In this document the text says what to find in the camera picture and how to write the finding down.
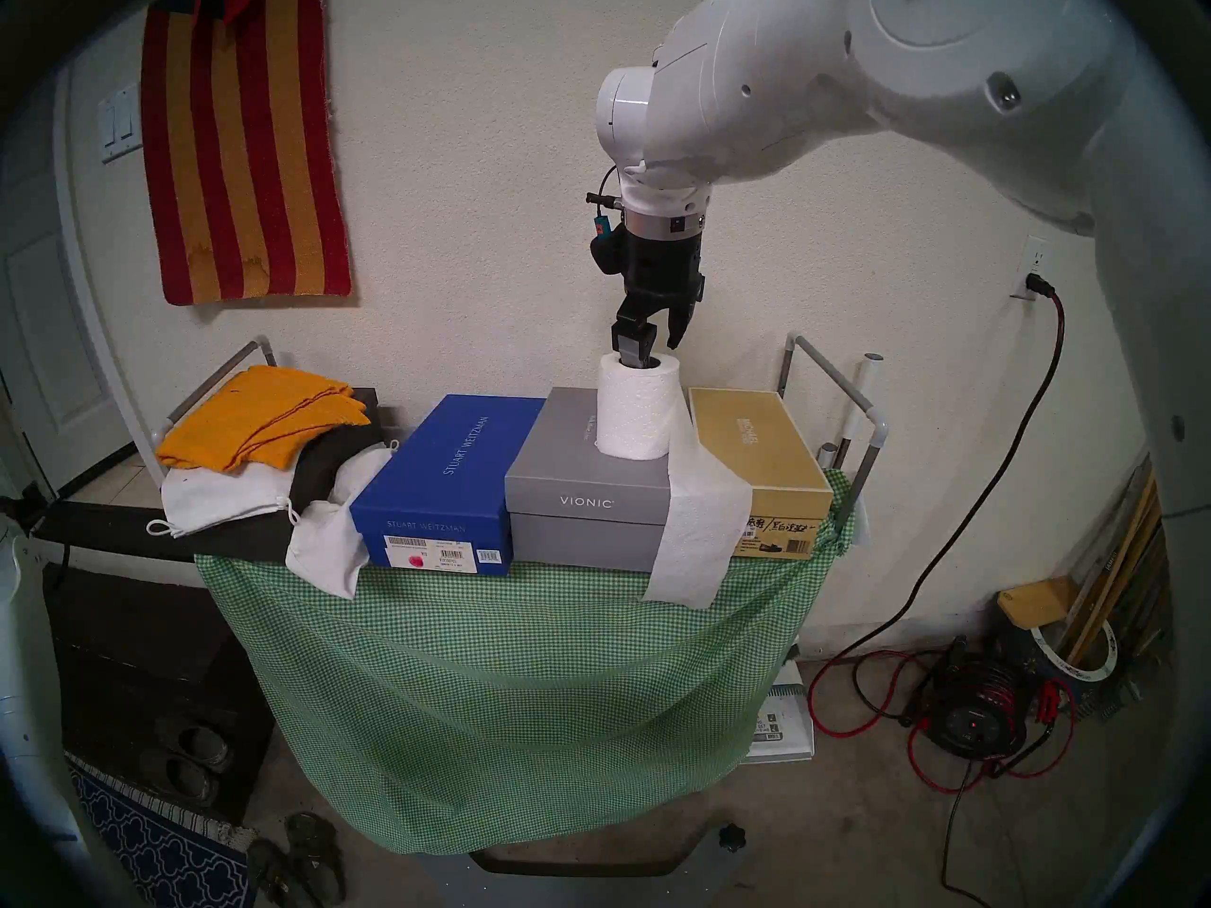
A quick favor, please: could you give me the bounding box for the olive strap sandal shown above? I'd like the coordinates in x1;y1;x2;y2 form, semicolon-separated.
246;840;304;908
284;812;347;907

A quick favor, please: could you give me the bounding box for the white toilet paper roll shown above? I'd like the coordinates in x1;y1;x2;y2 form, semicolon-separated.
596;351;755;612

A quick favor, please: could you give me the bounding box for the white PVC pipe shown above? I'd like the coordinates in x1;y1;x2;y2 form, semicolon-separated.
833;353;885;470

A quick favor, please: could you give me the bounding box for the black red power cord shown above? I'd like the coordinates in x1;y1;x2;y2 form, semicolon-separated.
807;272;1078;794

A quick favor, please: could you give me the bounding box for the white crumpled cloth bag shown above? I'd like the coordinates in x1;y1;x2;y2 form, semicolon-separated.
286;443;398;600

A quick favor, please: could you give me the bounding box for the orange folded towel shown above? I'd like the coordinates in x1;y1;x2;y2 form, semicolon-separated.
156;367;372;475

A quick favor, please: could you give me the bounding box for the green gingham cloth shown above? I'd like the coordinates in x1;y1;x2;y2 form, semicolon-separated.
196;471;857;855

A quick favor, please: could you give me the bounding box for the red orange striped rug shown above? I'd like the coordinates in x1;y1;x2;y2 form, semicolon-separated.
140;0;353;307

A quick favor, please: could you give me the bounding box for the black doorstep mat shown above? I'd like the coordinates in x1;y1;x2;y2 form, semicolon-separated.
33;498;204;562

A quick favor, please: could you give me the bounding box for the grey flat box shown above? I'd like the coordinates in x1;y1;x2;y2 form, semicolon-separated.
504;388;675;573

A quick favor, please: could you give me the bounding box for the black red cable reel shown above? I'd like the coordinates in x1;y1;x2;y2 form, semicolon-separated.
908;637;1027;760

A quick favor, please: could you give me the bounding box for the white light switch plate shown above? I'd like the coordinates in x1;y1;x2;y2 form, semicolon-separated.
98;85;145;165

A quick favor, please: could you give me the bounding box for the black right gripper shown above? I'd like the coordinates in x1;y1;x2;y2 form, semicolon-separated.
612;227;707;368

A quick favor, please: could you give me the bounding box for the blue flat box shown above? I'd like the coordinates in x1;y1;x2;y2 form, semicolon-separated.
350;394;545;576

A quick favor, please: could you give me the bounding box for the tan flat box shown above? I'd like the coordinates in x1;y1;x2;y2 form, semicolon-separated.
688;388;834;560

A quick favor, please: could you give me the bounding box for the dark brown wooden step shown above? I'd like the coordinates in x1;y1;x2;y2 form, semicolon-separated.
43;561;275;822

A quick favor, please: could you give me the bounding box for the grey robot base frame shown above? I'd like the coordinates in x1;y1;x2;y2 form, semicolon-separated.
416;807;748;908

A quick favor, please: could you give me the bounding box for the grey metal shoe rack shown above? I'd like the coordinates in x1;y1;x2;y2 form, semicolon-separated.
151;334;890;538

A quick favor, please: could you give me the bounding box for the dark brown storage box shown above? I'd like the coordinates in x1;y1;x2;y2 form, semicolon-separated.
203;389;394;565

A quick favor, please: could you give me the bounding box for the white wall outlet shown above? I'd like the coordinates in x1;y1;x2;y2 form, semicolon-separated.
1010;237;1051;300

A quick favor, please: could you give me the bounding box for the white panel door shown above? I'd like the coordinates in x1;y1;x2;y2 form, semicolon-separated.
0;64;133;500

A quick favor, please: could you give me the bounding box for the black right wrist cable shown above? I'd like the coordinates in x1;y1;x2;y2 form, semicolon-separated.
585;164;627;231

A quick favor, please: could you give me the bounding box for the white labelled flat box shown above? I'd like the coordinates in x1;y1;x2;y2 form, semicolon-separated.
747;660;815;763

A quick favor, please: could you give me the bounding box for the tan dustpan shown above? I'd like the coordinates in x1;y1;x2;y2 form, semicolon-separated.
996;577;1079;630

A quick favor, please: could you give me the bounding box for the leaning wooden sticks bundle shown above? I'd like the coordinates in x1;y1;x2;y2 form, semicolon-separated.
1060;452;1169;666

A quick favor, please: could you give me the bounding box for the blue bucket white rim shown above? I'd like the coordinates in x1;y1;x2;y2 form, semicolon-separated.
1003;618;1122;699

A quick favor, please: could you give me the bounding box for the blue patterned rug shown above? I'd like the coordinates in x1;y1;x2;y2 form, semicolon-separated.
66;755;258;908

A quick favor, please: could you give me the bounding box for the grey slipper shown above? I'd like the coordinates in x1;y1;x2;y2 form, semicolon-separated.
156;715;233;775
140;750;219;810

